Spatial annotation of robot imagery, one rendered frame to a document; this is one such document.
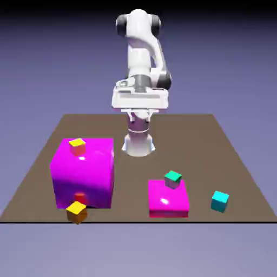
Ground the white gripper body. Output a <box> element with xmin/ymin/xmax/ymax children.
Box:
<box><xmin>111</xmin><ymin>85</ymin><xmax>169</xmax><ymax>114</ymax></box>

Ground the small yellow cube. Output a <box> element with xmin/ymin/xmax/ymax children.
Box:
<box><xmin>68</xmin><ymin>137</ymin><xmax>87</xmax><ymax>157</ymax></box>
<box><xmin>65</xmin><ymin>200</ymin><xmax>88</xmax><ymax>225</ymax></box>

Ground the small green cube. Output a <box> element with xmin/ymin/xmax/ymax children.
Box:
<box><xmin>163</xmin><ymin>170</ymin><xmax>182</xmax><ymax>190</ymax></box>

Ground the small cyan cube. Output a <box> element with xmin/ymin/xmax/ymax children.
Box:
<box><xmin>210</xmin><ymin>190</ymin><xmax>230</xmax><ymax>214</ymax></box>

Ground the large magenta box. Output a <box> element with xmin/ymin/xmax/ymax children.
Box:
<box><xmin>49</xmin><ymin>137</ymin><xmax>115</xmax><ymax>210</ymax></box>

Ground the flat magenta box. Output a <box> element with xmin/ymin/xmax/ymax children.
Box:
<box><xmin>148</xmin><ymin>179</ymin><xmax>190</xmax><ymax>219</ymax></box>

